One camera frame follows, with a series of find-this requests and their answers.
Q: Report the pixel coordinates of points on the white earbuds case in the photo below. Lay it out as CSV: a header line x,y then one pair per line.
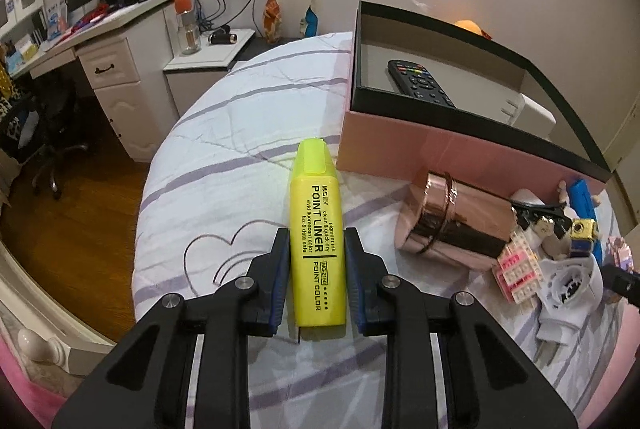
x,y
525,196

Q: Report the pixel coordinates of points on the blue rectangular box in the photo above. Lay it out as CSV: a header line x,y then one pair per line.
x,y
584,199

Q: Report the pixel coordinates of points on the rose gold cylindrical case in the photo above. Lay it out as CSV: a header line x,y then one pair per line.
x,y
450,219

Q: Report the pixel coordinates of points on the white bed post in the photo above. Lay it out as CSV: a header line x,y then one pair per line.
x,y
50,334

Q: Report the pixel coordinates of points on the clear bottle with orange cap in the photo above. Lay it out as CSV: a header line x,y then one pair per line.
x,y
189,29

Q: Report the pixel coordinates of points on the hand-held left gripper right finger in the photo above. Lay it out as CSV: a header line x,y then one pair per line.
x,y
356,281

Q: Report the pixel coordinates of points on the white desk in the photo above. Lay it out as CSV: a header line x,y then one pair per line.
x,y
125,74

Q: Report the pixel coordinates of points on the yellow highlighter pen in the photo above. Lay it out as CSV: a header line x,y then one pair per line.
x,y
317,234

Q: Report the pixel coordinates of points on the orange plush toy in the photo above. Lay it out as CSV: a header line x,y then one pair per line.
x,y
467,25

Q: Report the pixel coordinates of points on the pink white block toy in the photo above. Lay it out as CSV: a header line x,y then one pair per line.
x,y
517,271

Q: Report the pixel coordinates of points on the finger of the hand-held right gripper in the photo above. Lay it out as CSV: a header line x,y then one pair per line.
x,y
622,284

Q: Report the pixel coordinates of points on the white nightstand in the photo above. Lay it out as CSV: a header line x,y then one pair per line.
x,y
215,55

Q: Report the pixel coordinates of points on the small black cylinder device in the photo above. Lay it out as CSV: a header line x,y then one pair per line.
x,y
222,36

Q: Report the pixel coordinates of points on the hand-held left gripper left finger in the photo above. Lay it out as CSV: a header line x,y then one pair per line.
x,y
279,281

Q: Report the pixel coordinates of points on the yellow blue cube toy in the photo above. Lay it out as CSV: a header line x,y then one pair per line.
x,y
583,236

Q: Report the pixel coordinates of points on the pink box with black rim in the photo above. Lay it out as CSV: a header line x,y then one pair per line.
x,y
400,144

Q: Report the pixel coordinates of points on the black remote control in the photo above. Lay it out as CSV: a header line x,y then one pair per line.
x,y
421,81

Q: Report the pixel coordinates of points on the white power adapter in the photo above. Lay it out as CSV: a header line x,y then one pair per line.
x,y
532,116

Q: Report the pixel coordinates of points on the blue white bottle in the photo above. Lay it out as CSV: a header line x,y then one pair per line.
x,y
310,20

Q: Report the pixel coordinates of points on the black flower hair clip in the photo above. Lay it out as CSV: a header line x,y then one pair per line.
x,y
542,209

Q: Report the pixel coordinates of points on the small rabbit figurine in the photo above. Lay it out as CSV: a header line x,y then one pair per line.
x,y
562,192

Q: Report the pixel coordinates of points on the black office chair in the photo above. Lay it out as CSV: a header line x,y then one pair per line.
x,y
45,129

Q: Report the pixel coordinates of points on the white instant camera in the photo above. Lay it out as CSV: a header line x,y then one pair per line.
x,y
570,284

